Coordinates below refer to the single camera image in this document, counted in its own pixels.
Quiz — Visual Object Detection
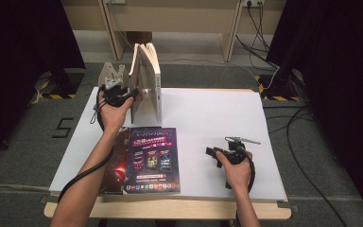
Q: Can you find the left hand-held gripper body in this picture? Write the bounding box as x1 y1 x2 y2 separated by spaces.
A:
98 74 130 107

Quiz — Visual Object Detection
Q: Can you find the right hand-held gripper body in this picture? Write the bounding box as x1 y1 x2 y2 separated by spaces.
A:
216 135 262 190

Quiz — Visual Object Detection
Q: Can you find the purple paperback book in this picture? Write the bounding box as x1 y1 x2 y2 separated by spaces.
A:
128 43 154 125
123 127 182 195

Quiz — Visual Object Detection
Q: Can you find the thick white patterned book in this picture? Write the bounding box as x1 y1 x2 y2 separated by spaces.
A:
143 42 164 125

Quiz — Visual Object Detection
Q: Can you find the dark brown glossy magazine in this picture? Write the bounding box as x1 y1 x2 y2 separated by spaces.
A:
98 127 131 196

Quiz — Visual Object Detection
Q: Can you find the person's right hand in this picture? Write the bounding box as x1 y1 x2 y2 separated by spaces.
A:
216 151 254 190

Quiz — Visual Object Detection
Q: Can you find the person's left hand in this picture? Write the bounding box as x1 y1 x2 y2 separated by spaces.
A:
97 96 137 135

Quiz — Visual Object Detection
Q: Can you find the black stand base striped tape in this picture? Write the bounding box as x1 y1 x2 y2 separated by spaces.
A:
254 69 306 102
39 67 86 100

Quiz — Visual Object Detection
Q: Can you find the light wooden table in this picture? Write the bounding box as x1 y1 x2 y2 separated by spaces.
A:
43 88 292 220

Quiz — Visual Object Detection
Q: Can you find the beige wooden background desk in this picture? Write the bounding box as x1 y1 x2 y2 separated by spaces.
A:
60 0 286 63

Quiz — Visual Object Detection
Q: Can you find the black curtain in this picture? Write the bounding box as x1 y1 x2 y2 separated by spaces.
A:
266 0 363 227
0 0 86 165

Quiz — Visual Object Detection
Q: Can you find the thin black wrist strap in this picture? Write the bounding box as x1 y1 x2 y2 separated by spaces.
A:
89 96 102 125

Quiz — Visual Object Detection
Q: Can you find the long black floor cable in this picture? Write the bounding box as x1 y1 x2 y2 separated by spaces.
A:
285 105 349 227

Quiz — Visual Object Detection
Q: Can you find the black power cable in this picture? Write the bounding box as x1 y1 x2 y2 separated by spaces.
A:
235 2 281 70

